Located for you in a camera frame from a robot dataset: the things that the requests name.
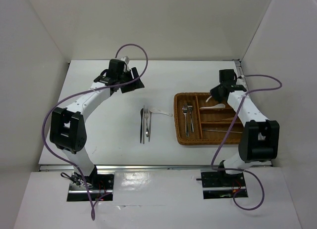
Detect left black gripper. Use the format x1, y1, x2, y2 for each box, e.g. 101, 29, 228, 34
117, 67, 144, 93

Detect silver fork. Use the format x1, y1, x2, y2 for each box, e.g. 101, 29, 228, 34
182, 103, 189, 137
188, 105, 194, 133
144, 108, 149, 137

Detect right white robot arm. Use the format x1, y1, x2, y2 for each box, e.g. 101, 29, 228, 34
210, 69, 282, 185

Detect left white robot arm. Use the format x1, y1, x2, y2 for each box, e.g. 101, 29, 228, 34
50, 56, 144, 189

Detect silver knife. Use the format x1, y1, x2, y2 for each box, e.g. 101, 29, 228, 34
148, 110, 152, 142

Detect brown wicker divided tray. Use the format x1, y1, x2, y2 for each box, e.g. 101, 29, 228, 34
174, 92, 235, 145

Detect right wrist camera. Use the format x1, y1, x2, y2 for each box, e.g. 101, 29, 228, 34
237, 76, 247, 88

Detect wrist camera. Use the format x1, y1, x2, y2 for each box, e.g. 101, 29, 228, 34
237, 76, 247, 88
120, 56, 130, 65

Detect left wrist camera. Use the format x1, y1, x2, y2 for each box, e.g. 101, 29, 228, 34
120, 56, 130, 65

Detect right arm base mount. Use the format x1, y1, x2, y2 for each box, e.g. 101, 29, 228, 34
196, 172, 248, 199

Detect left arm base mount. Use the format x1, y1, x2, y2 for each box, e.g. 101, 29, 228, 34
60, 172, 114, 202

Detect aluminium table rail front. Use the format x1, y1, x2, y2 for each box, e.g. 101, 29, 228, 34
39, 165, 211, 172

